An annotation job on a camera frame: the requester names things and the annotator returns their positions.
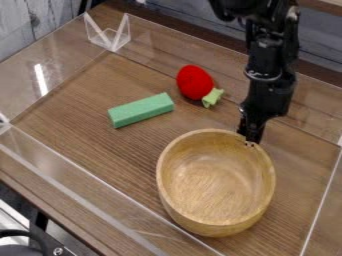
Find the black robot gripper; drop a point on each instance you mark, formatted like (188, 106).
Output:
(267, 101)

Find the clear acrylic corner bracket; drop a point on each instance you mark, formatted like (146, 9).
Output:
(108, 38)

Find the red plush strawberry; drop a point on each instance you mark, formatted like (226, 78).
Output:
(196, 86)

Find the green foam block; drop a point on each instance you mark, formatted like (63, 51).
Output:
(140, 110)

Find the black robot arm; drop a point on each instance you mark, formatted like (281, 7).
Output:
(270, 22)

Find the wooden bowl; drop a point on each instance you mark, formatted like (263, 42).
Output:
(215, 182)

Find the black metal table frame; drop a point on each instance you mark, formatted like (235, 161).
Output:
(60, 242)

